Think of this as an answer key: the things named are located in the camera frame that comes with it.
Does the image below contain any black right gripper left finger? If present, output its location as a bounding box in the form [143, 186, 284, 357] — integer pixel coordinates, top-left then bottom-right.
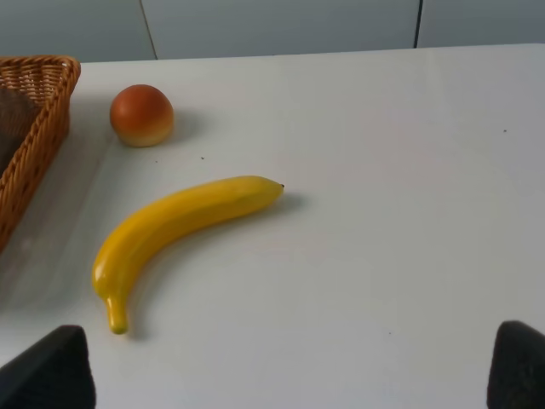
[1, 325, 96, 408]

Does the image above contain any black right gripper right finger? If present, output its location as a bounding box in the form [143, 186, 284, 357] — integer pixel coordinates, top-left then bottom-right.
[486, 320, 544, 408]

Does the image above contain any brown wicker basket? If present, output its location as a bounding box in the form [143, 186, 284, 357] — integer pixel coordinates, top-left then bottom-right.
[1, 55, 81, 248]

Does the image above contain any yellow banana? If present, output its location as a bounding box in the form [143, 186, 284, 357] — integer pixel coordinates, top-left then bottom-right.
[92, 176, 284, 335]

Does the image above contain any orange-red peach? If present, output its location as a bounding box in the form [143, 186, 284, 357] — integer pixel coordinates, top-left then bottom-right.
[110, 84, 175, 147]

